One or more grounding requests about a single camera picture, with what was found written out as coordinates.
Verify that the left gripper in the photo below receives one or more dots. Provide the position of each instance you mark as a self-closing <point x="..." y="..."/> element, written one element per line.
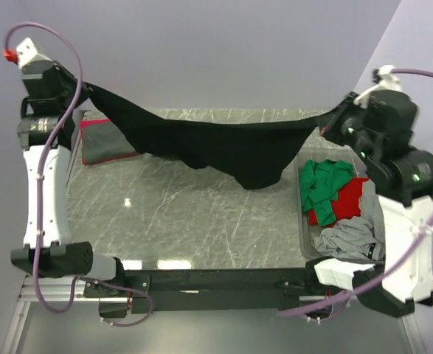
<point x="64" y="74"/>

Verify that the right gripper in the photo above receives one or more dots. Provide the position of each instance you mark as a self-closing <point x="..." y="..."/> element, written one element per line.
<point x="330" y="128"/>

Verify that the black t-shirt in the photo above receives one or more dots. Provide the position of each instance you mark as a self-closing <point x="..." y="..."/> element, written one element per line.
<point x="254" y="154"/>

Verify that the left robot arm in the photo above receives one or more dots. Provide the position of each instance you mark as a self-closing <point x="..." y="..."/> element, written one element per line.
<point x="47" y="134"/>

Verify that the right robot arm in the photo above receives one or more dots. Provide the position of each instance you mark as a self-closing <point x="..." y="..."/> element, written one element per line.
<point x="403" y="178"/>

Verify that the folded pink t-shirt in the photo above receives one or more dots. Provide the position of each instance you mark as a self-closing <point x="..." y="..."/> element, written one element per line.
<point x="87" y="127"/>

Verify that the green t-shirt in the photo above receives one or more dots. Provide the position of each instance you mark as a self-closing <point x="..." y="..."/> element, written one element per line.
<point x="319" y="183"/>

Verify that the red t-shirt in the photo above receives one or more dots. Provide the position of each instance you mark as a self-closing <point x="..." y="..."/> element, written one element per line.
<point x="345" y="207"/>

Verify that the clear plastic bin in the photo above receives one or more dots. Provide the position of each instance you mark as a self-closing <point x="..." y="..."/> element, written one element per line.
<point x="306" y="231"/>

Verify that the black base beam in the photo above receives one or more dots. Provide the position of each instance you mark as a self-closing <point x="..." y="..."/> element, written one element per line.
<point x="227" y="289"/>

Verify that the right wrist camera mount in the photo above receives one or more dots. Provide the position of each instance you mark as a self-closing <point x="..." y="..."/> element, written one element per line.
<point x="384" y="78"/>

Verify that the aluminium rail frame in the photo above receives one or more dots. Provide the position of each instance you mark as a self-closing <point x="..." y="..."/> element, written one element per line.
<point x="225" y="228"/>

